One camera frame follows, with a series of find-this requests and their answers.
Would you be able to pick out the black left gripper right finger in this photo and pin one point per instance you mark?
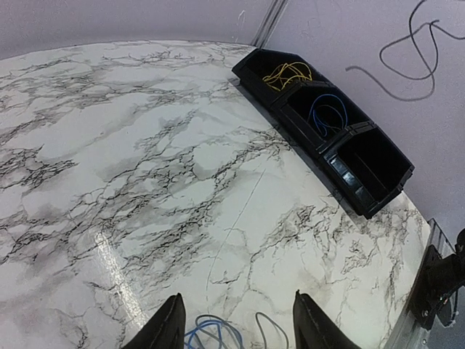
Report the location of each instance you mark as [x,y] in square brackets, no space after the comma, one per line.
[314,329]

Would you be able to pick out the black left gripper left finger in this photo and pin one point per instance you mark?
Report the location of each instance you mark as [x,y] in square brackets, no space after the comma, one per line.
[165,329]

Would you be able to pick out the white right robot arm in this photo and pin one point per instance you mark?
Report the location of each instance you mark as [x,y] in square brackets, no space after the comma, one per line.
[439,277]

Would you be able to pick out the black bin near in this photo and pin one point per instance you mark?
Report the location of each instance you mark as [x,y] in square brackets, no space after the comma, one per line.
[367,168]

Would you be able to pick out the black bin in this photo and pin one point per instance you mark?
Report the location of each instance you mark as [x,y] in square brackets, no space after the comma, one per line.
[367,168]
[267,74]
[317,115]

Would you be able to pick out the black bin middle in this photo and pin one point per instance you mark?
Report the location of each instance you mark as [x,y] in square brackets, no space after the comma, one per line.
[317,115]

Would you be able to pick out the black bin far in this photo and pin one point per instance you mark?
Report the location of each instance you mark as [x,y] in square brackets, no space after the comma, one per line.
[267,74]

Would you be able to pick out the right corner aluminium post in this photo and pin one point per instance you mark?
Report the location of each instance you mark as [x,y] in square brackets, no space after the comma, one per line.
[269,22]

